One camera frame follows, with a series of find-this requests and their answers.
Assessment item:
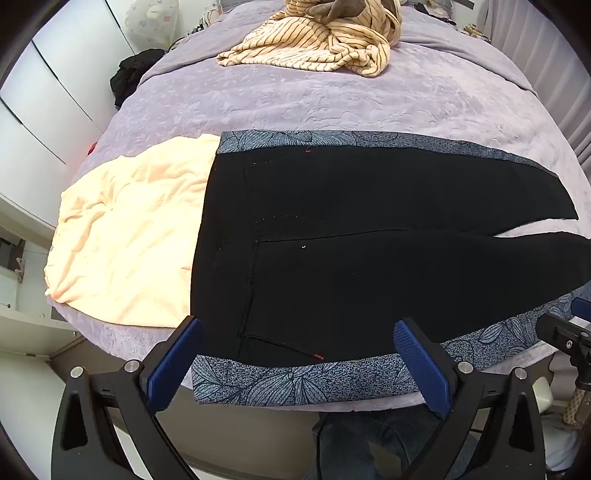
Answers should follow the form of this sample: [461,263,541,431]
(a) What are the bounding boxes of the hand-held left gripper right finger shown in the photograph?
[392,318,548,480]

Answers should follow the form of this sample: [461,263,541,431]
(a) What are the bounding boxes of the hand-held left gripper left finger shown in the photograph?
[51,316,204,480]

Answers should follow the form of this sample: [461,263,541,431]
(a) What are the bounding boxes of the black pants with grey floral trim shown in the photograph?
[190,130,591,408]

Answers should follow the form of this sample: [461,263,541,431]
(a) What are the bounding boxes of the person's blue jeans leg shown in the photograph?
[314,408,490,480]

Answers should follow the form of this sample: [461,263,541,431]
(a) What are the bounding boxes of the peach towel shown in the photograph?
[44,135,221,329]

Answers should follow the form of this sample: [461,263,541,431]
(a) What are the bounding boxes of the white cabinet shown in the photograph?
[0,194,70,361]

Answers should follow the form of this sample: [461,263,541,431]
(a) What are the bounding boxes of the grey curtain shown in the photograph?
[480,0,591,158]

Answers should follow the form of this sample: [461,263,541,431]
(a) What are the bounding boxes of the lilac bed blanket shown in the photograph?
[46,0,591,416]

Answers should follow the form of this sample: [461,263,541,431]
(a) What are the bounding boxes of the white wardrobe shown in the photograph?
[0,0,139,232]

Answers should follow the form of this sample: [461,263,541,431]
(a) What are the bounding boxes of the black clothing heap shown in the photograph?
[109,47,167,109]

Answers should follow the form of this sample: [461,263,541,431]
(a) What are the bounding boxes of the beige striped garment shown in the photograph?
[216,0,402,78]

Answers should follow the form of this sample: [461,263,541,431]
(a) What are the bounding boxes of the white mesh cover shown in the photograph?
[117,0,181,49]

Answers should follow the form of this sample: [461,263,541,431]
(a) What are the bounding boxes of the grey plush cloth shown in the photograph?
[314,0,370,21]

